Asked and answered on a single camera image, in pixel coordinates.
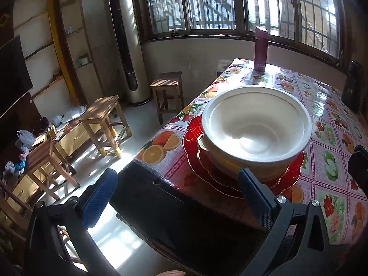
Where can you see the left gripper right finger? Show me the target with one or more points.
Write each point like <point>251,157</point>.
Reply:
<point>297,240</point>

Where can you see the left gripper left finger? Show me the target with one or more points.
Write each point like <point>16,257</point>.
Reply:
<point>45,252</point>

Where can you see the red gold-rimmed flower plate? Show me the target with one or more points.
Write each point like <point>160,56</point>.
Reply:
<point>228,180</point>

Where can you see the white paper bowl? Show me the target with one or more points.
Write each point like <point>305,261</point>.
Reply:
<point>258,128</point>

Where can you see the cream plastic bowl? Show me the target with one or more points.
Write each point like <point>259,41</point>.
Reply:
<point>201,146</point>

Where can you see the floral fruit tablecloth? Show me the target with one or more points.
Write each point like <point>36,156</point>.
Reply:
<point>324,173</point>

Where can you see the low wooden stool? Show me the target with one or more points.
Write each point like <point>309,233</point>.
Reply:
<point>48,169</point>

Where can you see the black electric kettle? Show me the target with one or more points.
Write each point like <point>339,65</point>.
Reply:
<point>351,92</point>

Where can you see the white plastic bag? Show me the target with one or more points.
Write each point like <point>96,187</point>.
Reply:
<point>26,138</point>

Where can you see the dark wooden chair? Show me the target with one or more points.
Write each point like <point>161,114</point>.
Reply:
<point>181,229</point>

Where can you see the light wooden stool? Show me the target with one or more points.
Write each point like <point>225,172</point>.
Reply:
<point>107,113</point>

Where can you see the magenta thermos bottle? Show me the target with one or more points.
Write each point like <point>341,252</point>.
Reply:
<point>260,52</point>

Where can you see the small wooden stool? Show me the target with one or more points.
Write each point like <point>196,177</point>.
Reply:
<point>167,92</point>

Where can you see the white tower air conditioner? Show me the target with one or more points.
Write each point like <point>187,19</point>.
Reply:
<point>125,39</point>

